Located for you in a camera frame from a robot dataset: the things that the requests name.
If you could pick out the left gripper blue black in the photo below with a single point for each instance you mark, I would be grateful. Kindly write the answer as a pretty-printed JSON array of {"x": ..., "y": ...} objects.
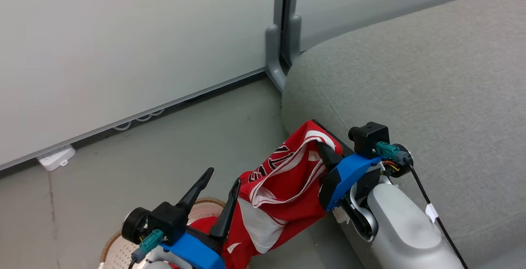
[{"x": 197, "y": 252}]

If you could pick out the cream perforated laundry basket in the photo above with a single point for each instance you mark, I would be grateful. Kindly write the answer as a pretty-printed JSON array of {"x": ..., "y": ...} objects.
[{"x": 119, "y": 252}]

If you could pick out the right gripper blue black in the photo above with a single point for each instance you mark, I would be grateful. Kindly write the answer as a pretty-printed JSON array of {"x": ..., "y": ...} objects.
[{"x": 349, "y": 174}]

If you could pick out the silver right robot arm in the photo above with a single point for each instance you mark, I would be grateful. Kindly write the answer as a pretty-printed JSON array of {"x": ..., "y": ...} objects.
[{"x": 402, "y": 228}]

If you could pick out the white power strip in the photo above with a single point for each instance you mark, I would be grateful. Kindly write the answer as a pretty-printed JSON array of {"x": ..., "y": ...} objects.
[{"x": 55, "y": 158}]

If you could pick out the red sports jersey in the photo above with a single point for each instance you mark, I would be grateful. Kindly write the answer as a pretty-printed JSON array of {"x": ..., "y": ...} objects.
[{"x": 287, "y": 195}]

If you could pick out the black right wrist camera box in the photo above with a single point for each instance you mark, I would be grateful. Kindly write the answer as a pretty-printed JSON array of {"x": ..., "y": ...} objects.
[{"x": 370, "y": 137}]

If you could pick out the grey partition foot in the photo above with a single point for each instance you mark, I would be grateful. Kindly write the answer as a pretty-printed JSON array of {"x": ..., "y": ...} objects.
[
  {"x": 295, "y": 35},
  {"x": 272, "y": 51}
]

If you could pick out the grey fabric sofa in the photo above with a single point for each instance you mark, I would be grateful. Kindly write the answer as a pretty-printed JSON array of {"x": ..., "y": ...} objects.
[{"x": 431, "y": 76}]

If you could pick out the large white partition panel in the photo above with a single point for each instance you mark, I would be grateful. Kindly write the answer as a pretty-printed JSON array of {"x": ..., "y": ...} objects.
[{"x": 123, "y": 35}]

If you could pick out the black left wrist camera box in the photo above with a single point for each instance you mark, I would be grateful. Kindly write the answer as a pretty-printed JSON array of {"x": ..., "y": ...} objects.
[{"x": 166, "y": 219}]

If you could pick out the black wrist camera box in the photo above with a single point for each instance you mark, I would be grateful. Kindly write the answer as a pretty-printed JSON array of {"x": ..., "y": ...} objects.
[
  {"x": 370, "y": 137},
  {"x": 166, "y": 219}
]

